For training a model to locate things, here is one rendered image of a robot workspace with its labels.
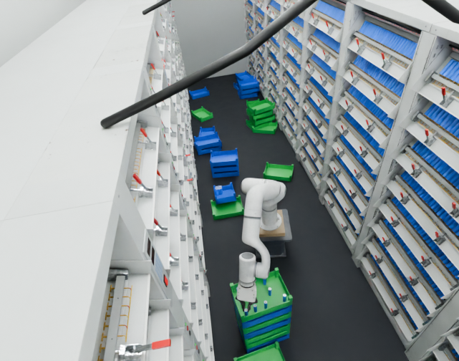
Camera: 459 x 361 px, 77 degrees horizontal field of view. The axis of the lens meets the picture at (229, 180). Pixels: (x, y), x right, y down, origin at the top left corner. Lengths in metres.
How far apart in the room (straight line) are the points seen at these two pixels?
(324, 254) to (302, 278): 0.29
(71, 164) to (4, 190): 0.14
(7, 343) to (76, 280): 0.10
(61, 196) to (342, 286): 2.13
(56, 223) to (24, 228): 0.06
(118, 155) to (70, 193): 0.13
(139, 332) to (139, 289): 0.10
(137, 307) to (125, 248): 0.13
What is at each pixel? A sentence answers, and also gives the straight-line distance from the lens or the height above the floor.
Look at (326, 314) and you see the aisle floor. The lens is 2.34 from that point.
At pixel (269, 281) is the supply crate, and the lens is 1.85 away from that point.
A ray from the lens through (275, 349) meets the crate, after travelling 2.21.
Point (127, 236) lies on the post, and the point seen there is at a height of 1.63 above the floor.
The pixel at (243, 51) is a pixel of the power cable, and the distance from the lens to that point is 0.74.
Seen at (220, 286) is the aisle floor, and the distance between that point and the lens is 2.41.
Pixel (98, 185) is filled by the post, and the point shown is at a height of 1.74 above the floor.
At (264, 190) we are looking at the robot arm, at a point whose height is 1.03.
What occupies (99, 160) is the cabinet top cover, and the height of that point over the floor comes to 1.74.
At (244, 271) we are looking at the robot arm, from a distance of 1.52.
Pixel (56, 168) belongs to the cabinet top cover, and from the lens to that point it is 0.74.
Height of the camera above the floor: 2.10
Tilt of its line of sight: 41 degrees down
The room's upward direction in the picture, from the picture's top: 8 degrees counter-clockwise
